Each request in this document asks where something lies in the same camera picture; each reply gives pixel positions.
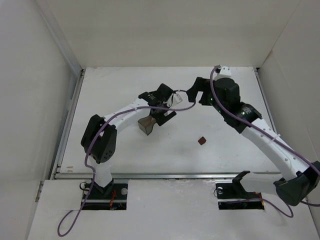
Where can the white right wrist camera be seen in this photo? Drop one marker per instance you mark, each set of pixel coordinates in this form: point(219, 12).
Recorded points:
point(222, 71)

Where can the dark red wood block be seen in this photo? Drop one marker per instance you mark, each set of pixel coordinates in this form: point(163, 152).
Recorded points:
point(202, 140)

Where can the aluminium rail right edge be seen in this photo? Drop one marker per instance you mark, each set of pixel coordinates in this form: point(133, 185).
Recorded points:
point(269, 115)

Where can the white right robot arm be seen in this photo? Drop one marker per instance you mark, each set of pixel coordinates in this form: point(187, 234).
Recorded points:
point(297, 176)

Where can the aluminium rail edge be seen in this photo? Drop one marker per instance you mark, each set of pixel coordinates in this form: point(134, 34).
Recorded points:
point(65, 124)
point(145, 176)
point(269, 115)

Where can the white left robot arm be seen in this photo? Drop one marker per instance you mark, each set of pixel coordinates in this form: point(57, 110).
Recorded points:
point(100, 136)

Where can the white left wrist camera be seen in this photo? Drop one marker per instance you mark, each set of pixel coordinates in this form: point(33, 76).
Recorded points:
point(176, 98)

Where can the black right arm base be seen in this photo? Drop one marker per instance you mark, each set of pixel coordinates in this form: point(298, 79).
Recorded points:
point(231, 195)

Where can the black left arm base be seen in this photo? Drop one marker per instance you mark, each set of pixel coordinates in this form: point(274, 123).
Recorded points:
point(114, 199)

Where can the aluminium rail front edge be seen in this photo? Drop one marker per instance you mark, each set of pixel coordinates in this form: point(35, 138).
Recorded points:
point(145, 176)

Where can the smoky transparent plastic bin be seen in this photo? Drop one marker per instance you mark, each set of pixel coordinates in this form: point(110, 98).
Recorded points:
point(146, 124)

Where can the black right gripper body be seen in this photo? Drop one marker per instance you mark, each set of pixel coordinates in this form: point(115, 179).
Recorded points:
point(204, 89)

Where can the aluminium rail left edge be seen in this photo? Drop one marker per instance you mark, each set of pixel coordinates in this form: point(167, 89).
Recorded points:
point(65, 124)

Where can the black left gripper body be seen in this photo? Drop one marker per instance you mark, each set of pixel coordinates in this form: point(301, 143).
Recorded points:
point(163, 116)

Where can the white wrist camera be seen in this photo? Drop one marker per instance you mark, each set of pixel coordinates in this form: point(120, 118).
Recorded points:
point(176, 98)
point(222, 71)

